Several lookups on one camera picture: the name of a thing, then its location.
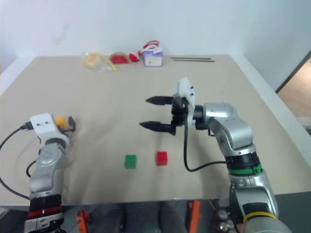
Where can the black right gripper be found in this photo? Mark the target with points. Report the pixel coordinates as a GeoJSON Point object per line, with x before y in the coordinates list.
{"type": "Point", "coordinates": [178, 114]}

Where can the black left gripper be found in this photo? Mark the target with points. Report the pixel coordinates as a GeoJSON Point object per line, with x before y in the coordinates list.
{"type": "Point", "coordinates": [64, 131]}

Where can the yellow cube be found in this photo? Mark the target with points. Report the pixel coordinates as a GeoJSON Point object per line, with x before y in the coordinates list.
{"type": "Point", "coordinates": [60, 122]}

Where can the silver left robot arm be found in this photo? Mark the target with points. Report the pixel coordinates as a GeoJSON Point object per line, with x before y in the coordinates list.
{"type": "Point", "coordinates": [46, 170]}

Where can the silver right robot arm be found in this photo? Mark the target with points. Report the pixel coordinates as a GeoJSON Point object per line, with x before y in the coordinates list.
{"type": "Point", "coordinates": [233, 131]}

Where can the red cube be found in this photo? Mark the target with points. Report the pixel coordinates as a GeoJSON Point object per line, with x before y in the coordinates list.
{"type": "Point", "coordinates": [162, 158]}

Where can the purple and white box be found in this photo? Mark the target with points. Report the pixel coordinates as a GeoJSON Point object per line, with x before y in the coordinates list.
{"type": "Point", "coordinates": [152, 59]}

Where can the green cube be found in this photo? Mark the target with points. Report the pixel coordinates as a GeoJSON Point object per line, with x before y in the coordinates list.
{"type": "Point", "coordinates": [130, 161]}

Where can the small red and white item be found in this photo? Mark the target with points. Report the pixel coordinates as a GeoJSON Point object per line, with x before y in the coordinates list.
{"type": "Point", "coordinates": [133, 56]}

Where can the thin black rod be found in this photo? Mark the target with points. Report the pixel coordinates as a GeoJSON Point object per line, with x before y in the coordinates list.
{"type": "Point", "coordinates": [194, 60]}
{"type": "Point", "coordinates": [190, 58]}

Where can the clear bag with yellow contents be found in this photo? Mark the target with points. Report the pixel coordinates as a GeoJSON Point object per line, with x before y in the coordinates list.
{"type": "Point", "coordinates": [93, 60]}

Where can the red item in clear wrap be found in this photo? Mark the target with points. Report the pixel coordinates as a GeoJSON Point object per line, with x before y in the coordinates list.
{"type": "Point", "coordinates": [119, 58]}

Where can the orange tool under table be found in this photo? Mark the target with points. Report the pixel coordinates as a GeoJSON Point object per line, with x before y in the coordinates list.
{"type": "Point", "coordinates": [82, 219]}

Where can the orange bar under table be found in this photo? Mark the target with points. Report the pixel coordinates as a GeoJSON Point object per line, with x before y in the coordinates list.
{"type": "Point", "coordinates": [195, 216]}

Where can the silver metal balls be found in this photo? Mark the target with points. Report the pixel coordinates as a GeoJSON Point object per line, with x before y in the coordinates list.
{"type": "Point", "coordinates": [223, 218]}

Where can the brown door panel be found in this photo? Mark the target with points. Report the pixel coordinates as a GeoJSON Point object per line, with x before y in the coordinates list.
{"type": "Point", "coordinates": [295, 80]}

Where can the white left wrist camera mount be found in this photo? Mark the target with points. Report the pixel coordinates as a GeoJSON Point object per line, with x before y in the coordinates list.
{"type": "Point", "coordinates": [45, 125]}

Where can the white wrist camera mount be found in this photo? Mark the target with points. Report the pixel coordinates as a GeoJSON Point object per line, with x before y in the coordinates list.
{"type": "Point", "coordinates": [185, 88]}
{"type": "Point", "coordinates": [45, 125]}

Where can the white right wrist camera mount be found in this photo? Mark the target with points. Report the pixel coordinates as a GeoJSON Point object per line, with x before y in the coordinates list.
{"type": "Point", "coordinates": [185, 88]}

